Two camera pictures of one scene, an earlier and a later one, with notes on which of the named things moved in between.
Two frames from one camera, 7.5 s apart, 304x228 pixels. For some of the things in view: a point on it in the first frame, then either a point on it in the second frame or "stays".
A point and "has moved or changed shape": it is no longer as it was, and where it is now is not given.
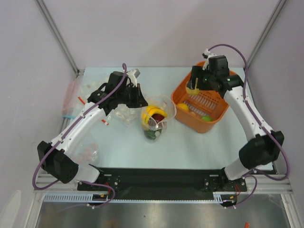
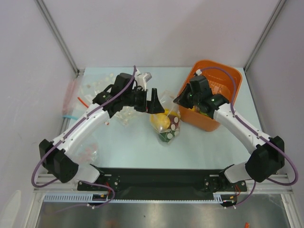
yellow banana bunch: x=152 y=109 -> x=171 y=112
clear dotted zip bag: x=159 y=109 has moved or changed shape
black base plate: x=159 y=181 stays
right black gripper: x=197 y=77 -> x=186 y=100
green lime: x=206 y=118 -> x=203 y=113
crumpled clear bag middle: x=126 y=115 stays
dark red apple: x=157 y=117 -> x=174 y=122
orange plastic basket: x=199 y=112 has moved or changed shape
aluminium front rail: x=257 y=183 stays
